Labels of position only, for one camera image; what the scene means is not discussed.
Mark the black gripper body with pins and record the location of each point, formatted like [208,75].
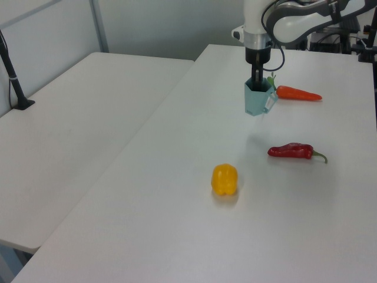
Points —
[258,55]

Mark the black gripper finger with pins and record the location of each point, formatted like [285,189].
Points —
[254,76]
[261,77]

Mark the teal hexagonal mug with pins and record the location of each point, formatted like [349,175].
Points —
[256,101]

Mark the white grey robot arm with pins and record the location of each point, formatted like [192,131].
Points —
[253,17]

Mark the orange carrot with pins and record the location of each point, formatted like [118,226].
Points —
[294,93]

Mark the red chili pepper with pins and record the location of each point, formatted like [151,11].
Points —
[290,151]

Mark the yellow bell pepper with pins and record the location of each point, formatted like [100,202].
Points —
[224,179]

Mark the black stand with clamp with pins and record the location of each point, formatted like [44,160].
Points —
[367,50]

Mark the grey partition frame post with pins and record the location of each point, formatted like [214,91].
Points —
[99,26]

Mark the black camera pole with base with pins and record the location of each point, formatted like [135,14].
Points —
[13,79]

